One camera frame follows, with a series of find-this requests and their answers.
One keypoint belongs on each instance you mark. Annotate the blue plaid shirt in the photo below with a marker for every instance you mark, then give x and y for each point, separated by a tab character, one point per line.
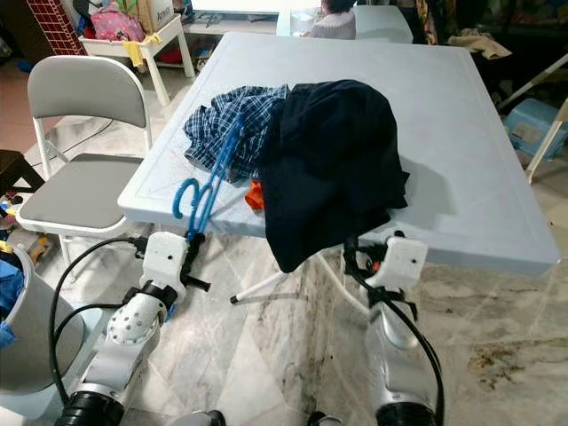
231	124

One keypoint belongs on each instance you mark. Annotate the orange garment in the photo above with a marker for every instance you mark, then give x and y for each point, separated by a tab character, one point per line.
255	197

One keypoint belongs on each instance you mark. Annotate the blue plastic hanger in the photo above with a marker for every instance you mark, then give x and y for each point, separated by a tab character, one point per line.
221	169

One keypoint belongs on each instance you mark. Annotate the red brick tile pillar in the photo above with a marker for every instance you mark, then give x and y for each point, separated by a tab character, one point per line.
55	27

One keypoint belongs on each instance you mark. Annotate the robot right leg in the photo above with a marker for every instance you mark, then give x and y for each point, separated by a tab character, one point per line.
324	419

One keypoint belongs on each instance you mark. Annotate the grey white folding chair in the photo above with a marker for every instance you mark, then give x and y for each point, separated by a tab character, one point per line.
84	191

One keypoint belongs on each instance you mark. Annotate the white side shelf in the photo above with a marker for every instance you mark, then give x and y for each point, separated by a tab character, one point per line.
164	35

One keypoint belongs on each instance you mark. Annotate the pink backpack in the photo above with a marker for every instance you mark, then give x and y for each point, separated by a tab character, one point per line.
117	25

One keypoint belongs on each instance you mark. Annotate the white laundry basket with lid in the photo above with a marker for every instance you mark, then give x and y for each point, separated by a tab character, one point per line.
35	337

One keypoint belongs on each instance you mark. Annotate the beige floor cloth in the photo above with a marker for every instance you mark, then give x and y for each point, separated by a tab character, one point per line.
479	44

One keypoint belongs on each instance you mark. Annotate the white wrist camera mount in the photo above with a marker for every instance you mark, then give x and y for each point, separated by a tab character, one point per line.
167	257
404	262

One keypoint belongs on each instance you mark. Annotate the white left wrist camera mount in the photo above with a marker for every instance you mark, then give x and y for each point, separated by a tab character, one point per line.
167	257

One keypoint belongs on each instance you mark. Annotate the light blue garment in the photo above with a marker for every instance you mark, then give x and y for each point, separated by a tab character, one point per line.
11	302

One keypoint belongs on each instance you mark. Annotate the small child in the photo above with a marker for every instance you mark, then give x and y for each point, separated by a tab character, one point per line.
330	22

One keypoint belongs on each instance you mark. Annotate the robot left leg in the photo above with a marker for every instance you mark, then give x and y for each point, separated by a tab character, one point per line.
200	419

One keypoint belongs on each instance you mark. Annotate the robot leg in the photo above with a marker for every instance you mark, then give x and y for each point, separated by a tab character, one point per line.
200	419
324	419

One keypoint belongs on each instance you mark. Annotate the dark navy garment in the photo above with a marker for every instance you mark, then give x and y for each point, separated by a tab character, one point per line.
333	169

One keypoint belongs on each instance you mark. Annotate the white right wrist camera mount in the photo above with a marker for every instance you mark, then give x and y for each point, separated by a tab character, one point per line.
404	262

